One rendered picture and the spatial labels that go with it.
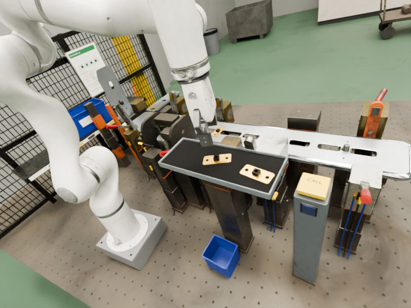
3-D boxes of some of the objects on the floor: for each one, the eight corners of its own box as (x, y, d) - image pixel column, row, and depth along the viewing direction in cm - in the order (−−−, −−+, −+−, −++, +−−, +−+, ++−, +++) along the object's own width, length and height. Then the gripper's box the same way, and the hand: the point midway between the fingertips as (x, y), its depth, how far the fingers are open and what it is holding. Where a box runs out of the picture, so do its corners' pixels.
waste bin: (210, 51, 630) (205, 29, 594) (224, 49, 609) (219, 26, 574) (203, 57, 601) (198, 34, 565) (218, 55, 580) (213, 31, 545)
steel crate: (239, 35, 698) (235, 7, 650) (275, 29, 641) (273, -3, 593) (228, 44, 639) (223, 14, 591) (266, 38, 582) (264, 4, 534)
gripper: (184, 62, 54) (201, 120, 65) (164, 90, 41) (191, 157, 52) (212, 55, 52) (225, 116, 63) (202, 83, 39) (221, 154, 50)
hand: (209, 131), depth 57 cm, fingers open, 8 cm apart
